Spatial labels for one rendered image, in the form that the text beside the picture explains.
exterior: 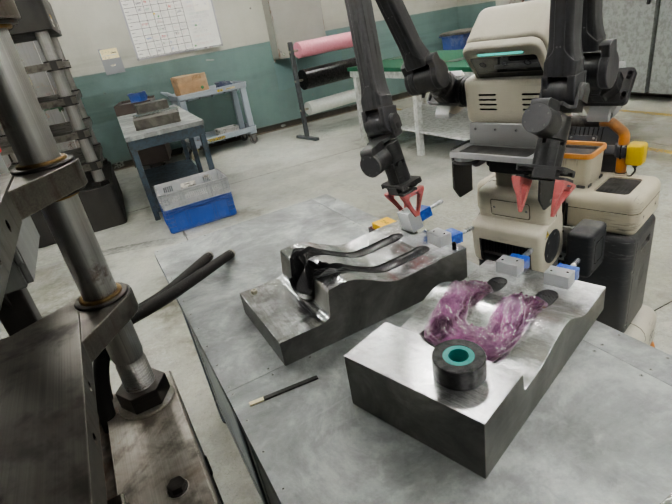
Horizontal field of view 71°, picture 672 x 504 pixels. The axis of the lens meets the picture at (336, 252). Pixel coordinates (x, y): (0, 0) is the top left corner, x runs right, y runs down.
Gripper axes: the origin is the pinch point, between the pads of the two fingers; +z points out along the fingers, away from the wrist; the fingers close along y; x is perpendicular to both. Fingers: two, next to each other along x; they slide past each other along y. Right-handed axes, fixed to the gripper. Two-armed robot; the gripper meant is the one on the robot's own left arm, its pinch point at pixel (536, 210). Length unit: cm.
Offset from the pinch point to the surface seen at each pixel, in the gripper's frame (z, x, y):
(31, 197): 11, -83, -38
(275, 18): -221, 316, -540
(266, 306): 32, -33, -43
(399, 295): 23.8, -13.7, -20.8
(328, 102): -115, 363, -454
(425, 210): 4.1, 4.8, -30.3
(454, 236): 9.2, 2.9, -19.4
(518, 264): 12.2, 1.2, -1.8
